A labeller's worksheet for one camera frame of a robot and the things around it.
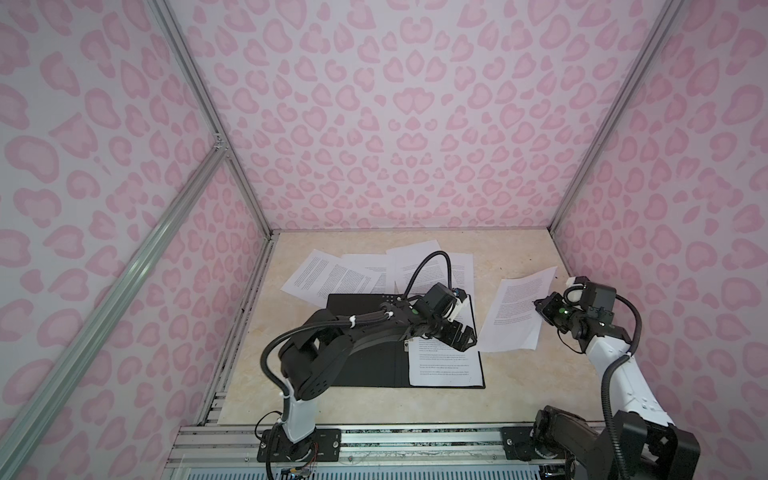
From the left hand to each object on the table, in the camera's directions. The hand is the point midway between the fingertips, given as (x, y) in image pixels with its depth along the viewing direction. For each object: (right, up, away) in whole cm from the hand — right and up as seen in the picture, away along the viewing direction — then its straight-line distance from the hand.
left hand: (468, 332), depth 82 cm
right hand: (+19, +10, 0) cm, 21 cm away
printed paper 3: (-25, +18, +28) cm, 42 cm away
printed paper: (-9, -10, +4) cm, 14 cm away
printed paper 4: (+15, +1, +7) cm, 17 cm away
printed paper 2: (-45, +14, +25) cm, 53 cm away
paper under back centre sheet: (+4, +14, +24) cm, 29 cm away
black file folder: (-24, -10, +4) cm, 26 cm away
